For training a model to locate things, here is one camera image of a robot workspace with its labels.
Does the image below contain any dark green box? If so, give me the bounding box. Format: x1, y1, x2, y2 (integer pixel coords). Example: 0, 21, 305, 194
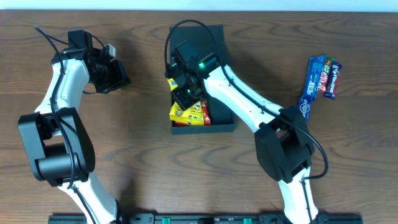
169, 25, 236, 135

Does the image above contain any red snack bag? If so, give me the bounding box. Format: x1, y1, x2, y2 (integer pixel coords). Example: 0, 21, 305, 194
172, 100, 212, 128

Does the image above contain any blue Eclipse mint pack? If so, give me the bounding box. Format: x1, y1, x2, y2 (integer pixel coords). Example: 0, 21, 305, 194
298, 96, 312, 122

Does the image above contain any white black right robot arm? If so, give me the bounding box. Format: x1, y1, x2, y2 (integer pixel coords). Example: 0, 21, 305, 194
165, 41, 318, 223

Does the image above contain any red KitKat bar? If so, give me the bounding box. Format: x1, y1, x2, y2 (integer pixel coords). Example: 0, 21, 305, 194
318, 59, 332, 92

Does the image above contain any purple Dairy Milk bar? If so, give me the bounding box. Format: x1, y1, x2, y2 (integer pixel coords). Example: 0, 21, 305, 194
323, 61, 342, 100

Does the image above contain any yellow snack bag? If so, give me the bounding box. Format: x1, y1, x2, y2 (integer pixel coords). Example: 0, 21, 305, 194
167, 77, 205, 127

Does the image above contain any blue wrapped biscuit bar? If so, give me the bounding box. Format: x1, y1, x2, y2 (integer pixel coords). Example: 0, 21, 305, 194
302, 54, 326, 101

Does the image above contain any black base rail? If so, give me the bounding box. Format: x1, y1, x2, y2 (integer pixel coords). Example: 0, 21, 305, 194
48, 212, 364, 224

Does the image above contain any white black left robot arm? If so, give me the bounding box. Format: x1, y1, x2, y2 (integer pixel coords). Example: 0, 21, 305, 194
18, 30, 131, 223

